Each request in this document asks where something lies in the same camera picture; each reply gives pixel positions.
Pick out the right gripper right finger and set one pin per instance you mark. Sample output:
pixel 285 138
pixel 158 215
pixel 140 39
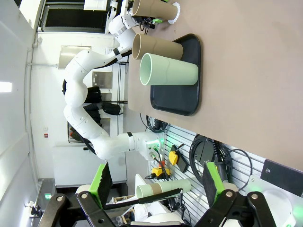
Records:
pixel 213 184

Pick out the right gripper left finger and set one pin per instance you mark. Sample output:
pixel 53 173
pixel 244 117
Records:
pixel 104 186

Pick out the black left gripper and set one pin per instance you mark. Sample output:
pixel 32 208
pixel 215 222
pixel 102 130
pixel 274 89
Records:
pixel 143 22

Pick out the tan plastic cup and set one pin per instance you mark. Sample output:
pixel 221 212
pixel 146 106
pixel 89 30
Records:
pixel 154 9
pixel 161 48
pixel 156 189

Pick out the white scalloped paper coaster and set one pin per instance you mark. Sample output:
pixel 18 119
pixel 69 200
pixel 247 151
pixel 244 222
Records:
pixel 172 21

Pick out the pale green plastic cup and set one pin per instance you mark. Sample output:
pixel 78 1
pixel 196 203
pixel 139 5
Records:
pixel 143 191
pixel 177 185
pixel 172 73

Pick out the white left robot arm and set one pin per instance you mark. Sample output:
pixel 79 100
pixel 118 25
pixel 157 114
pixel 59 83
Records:
pixel 78 78

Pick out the black power brick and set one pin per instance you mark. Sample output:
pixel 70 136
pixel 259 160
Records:
pixel 205 152

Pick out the black power adapter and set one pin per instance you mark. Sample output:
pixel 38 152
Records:
pixel 183 165

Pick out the yellow hand pendant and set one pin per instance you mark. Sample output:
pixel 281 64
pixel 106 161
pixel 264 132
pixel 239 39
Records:
pixel 174 157

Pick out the yellow emergency stop box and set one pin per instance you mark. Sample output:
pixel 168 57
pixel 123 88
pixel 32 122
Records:
pixel 157 171

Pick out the black plastic serving tray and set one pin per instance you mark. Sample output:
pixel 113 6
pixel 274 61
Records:
pixel 175 99

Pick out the black metal bracket plate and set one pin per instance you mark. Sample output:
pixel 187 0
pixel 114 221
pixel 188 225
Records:
pixel 279 172

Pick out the grey metal wall box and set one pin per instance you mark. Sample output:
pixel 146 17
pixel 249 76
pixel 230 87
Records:
pixel 102 80

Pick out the grey metal wall panel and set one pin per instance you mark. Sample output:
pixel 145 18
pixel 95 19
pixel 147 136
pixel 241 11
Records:
pixel 75 55

